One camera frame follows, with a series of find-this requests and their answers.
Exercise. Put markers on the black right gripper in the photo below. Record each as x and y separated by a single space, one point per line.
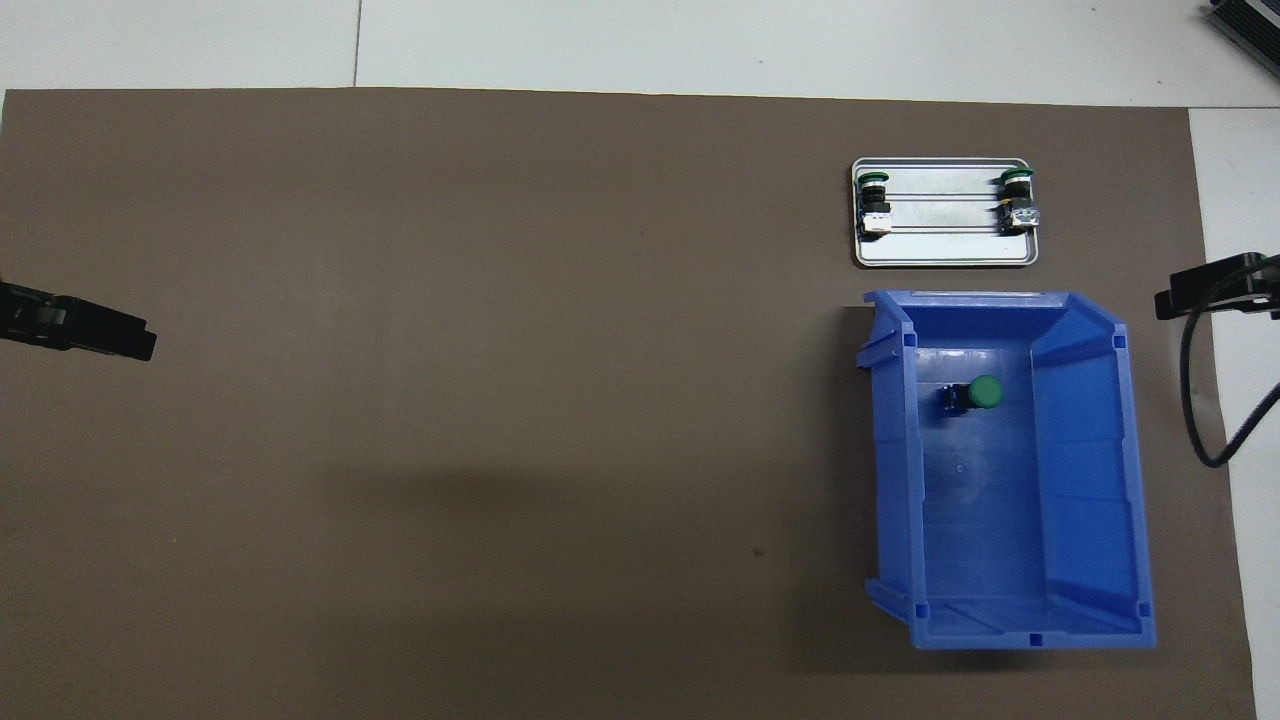
1268 285

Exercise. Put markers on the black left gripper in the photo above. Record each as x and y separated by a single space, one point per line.
30 312

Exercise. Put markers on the green push button switch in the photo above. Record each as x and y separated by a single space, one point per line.
873 185
1018 185
986 392

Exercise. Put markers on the silver metal tray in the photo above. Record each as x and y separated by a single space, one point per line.
940 245

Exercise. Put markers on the dark striped box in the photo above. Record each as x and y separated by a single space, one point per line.
1255 18

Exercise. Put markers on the blue plastic storage bin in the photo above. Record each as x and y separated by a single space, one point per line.
1000 520

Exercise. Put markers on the brown table mat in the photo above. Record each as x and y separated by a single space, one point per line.
450 300

